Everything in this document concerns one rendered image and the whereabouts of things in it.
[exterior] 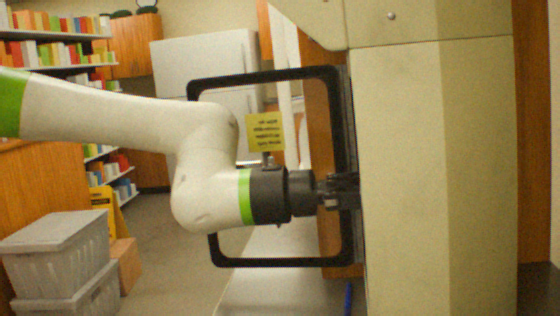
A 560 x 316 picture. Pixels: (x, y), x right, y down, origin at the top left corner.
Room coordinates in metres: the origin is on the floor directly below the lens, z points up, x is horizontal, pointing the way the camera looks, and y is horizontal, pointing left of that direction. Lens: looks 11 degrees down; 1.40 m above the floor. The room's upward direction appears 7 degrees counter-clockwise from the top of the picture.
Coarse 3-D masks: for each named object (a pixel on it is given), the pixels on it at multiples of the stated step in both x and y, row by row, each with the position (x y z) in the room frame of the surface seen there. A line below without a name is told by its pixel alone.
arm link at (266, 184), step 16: (272, 160) 0.78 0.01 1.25; (256, 176) 0.76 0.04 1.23; (272, 176) 0.75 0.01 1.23; (288, 176) 0.77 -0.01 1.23; (256, 192) 0.74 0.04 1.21; (272, 192) 0.74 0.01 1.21; (288, 192) 0.75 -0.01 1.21; (256, 208) 0.74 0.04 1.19; (272, 208) 0.74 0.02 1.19; (288, 208) 0.75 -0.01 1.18; (256, 224) 0.76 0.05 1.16; (272, 224) 0.76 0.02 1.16
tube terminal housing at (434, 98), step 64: (384, 0) 0.62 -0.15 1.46; (448, 0) 0.63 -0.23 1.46; (384, 64) 0.62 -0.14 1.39; (448, 64) 0.62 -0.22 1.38; (512, 64) 0.72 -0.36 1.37; (384, 128) 0.62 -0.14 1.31; (448, 128) 0.62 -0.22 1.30; (512, 128) 0.72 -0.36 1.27; (384, 192) 0.62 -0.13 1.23; (448, 192) 0.61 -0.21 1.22; (512, 192) 0.72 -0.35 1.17; (384, 256) 0.62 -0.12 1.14; (448, 256) 0.61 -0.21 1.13; (512, 256) 0.72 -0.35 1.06
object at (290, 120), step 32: (224, 96) 0.99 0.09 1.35; (256, 96) 0.97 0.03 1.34; (288, 96) 0.96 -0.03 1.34; (320, 96) 0.94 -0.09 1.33; (256, 128) 0.98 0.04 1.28; (288, 128) 0.96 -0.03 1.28; (320, 128) 0.94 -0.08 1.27; (256, 160) 0.98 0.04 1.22; (288, 160) 0.96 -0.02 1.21; (320, 160) 0.95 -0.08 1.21; (288, 224) 0.97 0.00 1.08; (320, 224) 0.95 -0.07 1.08; (256, 256) 0.98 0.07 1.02; (288, 256) 0.97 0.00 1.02; (320, 256) 0.95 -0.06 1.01
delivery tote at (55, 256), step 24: (48, 216) 2.89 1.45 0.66; (72, 216) 2.83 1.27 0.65; (96, 216) 2.76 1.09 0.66; (24, 240) 2.44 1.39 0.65; (48, 240) 2.40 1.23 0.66; (72, 240) 2.46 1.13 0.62; (96, 240) 2.74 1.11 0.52; (24, 264) 2.39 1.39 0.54; (48, 264) 2.36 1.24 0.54; (72, 264) 2.44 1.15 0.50; (96, 264) 2.71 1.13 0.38; (24, 288) 2.40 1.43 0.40; (48, 288) 2.39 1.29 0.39; (72, 288) 2.42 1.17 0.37
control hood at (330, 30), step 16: (272, 0) 0.64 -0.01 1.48; (288, 0) 0.63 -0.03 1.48; (304, 0) 0.63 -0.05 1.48; (320, 0) 0.63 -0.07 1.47; (336, 0) 0.63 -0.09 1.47; (288, 16) 0.64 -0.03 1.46; (304, 16) 0.63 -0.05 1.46; (320, 16) 0.63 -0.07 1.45; (336, 16) 0.63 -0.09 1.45; (320, 32) 0.63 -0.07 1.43; (336, 32) 0.63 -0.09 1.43; (336, 48) 0.63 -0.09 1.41
